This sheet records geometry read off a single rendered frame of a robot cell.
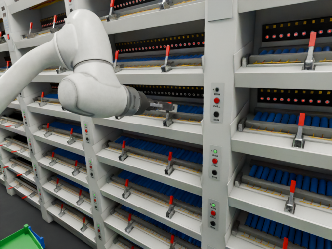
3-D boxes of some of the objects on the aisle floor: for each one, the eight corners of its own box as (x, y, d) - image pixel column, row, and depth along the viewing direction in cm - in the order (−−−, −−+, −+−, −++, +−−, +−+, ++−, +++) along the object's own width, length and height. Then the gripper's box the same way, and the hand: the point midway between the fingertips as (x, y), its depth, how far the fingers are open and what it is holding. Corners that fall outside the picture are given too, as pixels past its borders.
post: (48, 223, 171) (-3, -45, 125) (42, 219, 176) (-9, -40, 130) (72, 209, 187) (33, -33, 141) (65, 206, 192) (27, -29, 146)
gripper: (111, 111, 71) (155, 115, 90) (149, 117, 62) (189, 119, 81) (113, 89, 70) (157, 97, 90) (152, 90, 61) (191, 100, 81)
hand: (168, 107), depth 83 cm, fingers open, 3 cm apart
